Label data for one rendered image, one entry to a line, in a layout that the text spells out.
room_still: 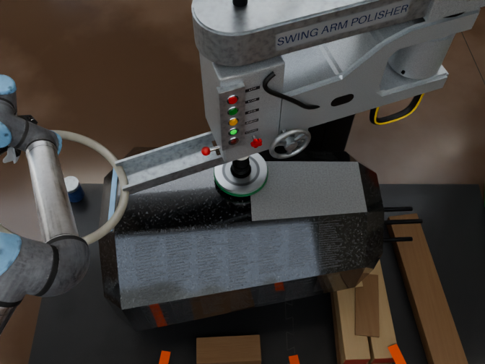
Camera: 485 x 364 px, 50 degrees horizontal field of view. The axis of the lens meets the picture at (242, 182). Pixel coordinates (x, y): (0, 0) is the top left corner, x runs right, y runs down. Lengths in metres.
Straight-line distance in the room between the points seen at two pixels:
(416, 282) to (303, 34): 1.69
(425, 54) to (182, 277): 1.21
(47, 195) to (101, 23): 2.69
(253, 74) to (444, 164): 2.03
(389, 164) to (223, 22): 2.02
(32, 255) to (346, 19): 0.98
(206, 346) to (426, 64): 1.55
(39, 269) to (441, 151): 2.65
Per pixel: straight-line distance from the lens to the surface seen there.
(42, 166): 1.55
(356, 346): 2.52
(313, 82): 1.67
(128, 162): 1.90
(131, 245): 2.07
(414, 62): 1.89
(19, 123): 1.67
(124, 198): 1.83
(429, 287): 2.83
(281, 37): 1.43
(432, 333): 2.76
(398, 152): 3.29
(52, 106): 3.58
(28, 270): 1.19
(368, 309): 2.57
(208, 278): 2.10
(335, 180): 2.14
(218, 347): 2.54
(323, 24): 1.47
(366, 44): 1.70
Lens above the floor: 2.61
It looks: 59 degrees down
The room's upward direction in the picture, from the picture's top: straight up
